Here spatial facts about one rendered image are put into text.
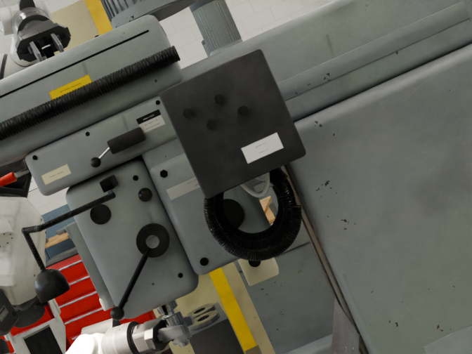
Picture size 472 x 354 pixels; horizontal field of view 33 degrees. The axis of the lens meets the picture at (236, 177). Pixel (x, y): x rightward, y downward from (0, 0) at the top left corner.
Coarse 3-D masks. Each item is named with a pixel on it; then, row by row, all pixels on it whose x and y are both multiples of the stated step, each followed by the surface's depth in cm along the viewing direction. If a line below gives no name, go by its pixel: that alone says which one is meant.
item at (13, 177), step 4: (28, 168) 186; (12, 172) 187; (20, 172) 186; (24, 172) 186; (28, 172) 187; (4, 176) 186; (8, 176) 186; (12, 176) 186; (16, 176) 186; (0, 180) 186; (4, 180) 186; (8, 180) 186; (12, 180) 186; (16, 180) 187; (0, 184) 186; (4, 184) 186
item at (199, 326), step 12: (192, 312) 229; (204, 312) 224; (216, 312) 218; (192, 324) 216; (204, 324) 213; (216, 324) 212; (228, 324) 213; (192, 336) 211; (204, 336) 212; (216, 336) 212; (228, 336) 213; (192, 348) 212; (204, 348) 212; (216, 348) 213; (228, 348) 213; (240, 348) 214
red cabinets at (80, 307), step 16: (64, 256) 647; (64, 272) 634; (80, 272) 633; (80, 288) 635; (64, 304) 638; (80, 304) 637; (96, 304) 636; (48, 320) 644; (64, 320) 642; (80, 320) 639; (96, 320) 638; (128, 320) 635; (144, 320) 634; (0, 336) 646; (16, 336) 645
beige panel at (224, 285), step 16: (80, 0) 342; (96, 0) 342; (64, 16) 342; (80, 16) 343; (96, 16) 343; (80, 32) 343; (96, 32) 344; (64, 48) 344; (224, 272) 355; (208, 288) 356; (224, 288) 356; (240, 288) 356; (192, 304) 356; (224, 304) 356; (240, 304) 357; (240, 320) 357; (256, 320) 358; (240, 336) 358; (256, 336) 359; (176, 352) 358; (192, 352) 358; (272, 352) 360
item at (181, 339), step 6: (180, 318) 180; (168, 324) 179; (174, 324) 179; (180, 324) 180; (186, 324) 181; (186, 330) 180; (180, 336) 179; (186, 336) 180; (174, 342) 180; (180, 342) 179
